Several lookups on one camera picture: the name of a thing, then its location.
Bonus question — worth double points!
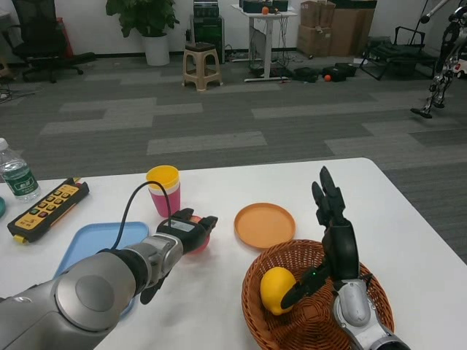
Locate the red apple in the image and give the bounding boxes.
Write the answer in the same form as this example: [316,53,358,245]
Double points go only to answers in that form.
[187,215,212,254]

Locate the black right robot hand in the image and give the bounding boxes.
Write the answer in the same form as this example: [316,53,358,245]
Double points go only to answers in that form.
[279,166,360,311]

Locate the large black floor case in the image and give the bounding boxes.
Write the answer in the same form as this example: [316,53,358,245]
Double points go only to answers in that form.
[322,62,358,82]

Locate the yellow plastic cup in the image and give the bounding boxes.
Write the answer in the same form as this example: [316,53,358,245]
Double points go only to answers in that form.
[145,165,181,191]

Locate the white standing desk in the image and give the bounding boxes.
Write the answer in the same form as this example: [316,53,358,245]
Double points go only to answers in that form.
[231,2,298,83]

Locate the pink plastic cup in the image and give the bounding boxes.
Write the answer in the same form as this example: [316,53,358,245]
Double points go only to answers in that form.
[148,184,182,218]

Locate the black green cabinet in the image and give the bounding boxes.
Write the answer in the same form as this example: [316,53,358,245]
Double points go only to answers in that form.
[189,15,226,65]

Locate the black folding cot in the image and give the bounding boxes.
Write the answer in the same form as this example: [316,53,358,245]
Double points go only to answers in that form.
[358,26,439,82]

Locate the small black floor case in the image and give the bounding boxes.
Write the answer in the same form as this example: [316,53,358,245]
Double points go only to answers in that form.
[293,66,319,83]

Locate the brown wicker basket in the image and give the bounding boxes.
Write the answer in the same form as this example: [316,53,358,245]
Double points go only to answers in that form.
[242,239,396,350]

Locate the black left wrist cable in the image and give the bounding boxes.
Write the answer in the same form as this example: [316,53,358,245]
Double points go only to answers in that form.
[108,181,173,253]

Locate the black equipment boxes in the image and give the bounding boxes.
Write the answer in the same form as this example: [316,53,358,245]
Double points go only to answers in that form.
[239,0,290,13]

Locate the black office chair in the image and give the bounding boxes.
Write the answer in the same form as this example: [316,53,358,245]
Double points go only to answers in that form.
[1,0,97,85]

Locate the green potted plant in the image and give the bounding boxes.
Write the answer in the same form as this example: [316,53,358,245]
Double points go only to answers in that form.
[105,0,181,67]

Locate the black box with stripes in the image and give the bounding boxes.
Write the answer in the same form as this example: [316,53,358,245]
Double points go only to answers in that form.
[193,0,220,18]

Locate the silver black humanoid robot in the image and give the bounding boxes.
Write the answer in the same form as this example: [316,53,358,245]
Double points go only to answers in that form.
[409,0,467,120]

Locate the yellow lemon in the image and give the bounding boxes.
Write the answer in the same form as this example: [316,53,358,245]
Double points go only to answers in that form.
[259,267,298,316]

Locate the orange round plate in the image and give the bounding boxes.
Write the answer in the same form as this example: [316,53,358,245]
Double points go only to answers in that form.
[233,203,297,250]

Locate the stacked cardboard boxes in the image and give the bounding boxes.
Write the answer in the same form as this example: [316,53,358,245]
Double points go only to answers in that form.
[296,0,377,59]

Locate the beige plastic stool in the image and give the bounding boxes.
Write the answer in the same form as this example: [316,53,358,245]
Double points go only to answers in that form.
[181,42,223,93]

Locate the red panel behind chair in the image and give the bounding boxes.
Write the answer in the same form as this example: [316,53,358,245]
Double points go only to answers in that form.
[57,17,74,58]

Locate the black pole stand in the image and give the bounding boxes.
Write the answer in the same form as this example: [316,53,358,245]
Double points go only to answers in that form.
[411,0,449,45]

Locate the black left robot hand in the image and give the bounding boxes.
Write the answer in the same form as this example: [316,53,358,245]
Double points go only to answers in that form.
[156,208,219,254]

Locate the clear water bottle green label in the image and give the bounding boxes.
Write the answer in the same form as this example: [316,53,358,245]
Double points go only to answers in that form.
[0,137,42,203]

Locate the yellow black remote control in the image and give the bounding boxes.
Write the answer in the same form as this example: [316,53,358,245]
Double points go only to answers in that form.
[7,176,90,244]

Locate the light blue tray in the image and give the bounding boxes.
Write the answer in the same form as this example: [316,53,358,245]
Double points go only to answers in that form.
[53,221,151,322]

